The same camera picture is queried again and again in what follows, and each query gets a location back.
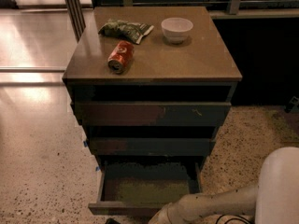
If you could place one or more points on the white ceramic bowl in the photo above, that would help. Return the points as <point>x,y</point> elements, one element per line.
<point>176,30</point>

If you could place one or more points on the dark wooden drawer cabinet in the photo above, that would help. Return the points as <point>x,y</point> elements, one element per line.
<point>201,69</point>

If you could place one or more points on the dark bottom drawer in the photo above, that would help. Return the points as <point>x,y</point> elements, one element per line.
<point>132,189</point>

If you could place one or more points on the blue floor tape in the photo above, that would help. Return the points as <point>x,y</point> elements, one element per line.
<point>85,143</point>

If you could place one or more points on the dark top drawer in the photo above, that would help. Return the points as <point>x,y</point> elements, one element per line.
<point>151,113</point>

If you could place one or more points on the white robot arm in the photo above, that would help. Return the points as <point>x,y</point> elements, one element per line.
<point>274,199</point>

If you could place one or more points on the dark drawer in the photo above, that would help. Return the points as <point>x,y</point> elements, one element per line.
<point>151,146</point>
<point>151,113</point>
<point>132,189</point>

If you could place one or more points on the dark middle drawer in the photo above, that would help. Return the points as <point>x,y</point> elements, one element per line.
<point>151,146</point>

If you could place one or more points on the green chip bag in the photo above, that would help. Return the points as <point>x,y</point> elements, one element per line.
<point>132,31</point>

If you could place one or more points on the red soda can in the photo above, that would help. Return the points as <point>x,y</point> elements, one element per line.
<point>121,56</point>

